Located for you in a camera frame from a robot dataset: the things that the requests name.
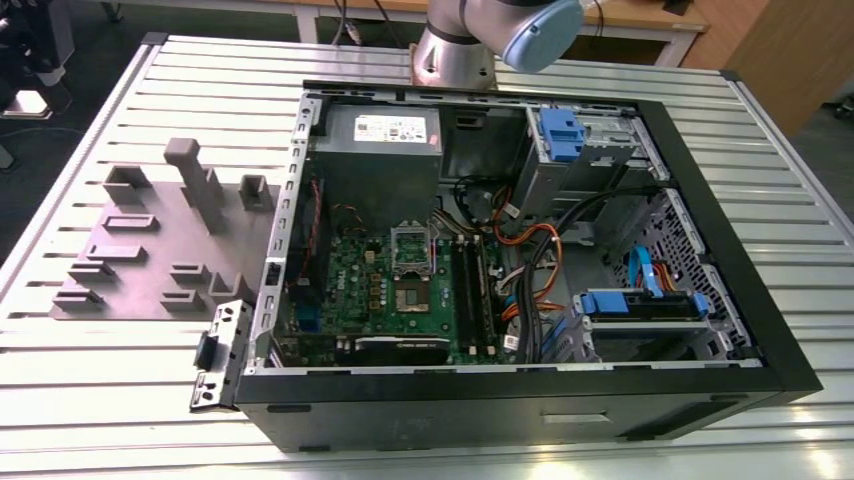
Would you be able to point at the black disk in blue carrier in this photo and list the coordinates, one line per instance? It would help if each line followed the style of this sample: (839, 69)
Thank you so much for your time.
(604, 305)

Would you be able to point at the black chair base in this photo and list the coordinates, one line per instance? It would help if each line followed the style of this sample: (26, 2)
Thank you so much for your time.
(845, 107)

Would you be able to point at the grey power supply unit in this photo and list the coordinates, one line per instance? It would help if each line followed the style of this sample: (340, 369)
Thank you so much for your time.
(334, 131)

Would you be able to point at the CPU socket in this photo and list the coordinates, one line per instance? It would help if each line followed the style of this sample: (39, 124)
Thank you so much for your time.
(413, 298)

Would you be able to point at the wooden cabinet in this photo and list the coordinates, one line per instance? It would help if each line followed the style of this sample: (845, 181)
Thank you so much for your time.
(788, 60)

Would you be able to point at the wooden desk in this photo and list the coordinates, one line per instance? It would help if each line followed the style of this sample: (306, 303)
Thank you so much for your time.
(641, 15)

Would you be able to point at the black graphics card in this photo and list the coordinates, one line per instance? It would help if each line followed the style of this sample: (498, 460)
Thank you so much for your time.
(401, 350)

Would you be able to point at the blue plastic drive carrier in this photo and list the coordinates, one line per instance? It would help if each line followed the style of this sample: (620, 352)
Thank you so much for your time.
(562, 132)

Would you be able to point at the tall silver drive cage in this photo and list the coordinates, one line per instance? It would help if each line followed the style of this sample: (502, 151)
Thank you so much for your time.
(554, 180)

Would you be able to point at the green motherboard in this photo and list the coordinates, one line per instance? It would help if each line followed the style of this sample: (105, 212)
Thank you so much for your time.
(354, 280)

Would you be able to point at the grey parts rack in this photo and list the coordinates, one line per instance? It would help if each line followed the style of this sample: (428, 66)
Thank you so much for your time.
(167, 260)

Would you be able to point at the low silver disk bay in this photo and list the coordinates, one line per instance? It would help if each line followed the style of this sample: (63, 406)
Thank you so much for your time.
(644, 327)

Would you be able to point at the black RAM slot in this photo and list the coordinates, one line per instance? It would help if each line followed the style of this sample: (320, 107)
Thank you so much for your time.
(482, 292)
(464, 292)

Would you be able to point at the white framed desk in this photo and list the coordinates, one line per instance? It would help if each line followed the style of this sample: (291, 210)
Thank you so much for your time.
(309, 27)

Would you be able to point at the grey card retainer bracket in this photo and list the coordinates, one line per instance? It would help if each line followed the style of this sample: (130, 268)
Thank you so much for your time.
(234, 325)

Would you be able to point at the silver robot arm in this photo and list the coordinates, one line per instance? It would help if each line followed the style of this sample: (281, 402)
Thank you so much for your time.
(454, 55)

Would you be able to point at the black PC case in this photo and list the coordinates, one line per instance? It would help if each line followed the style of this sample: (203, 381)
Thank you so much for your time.
(468, 415)

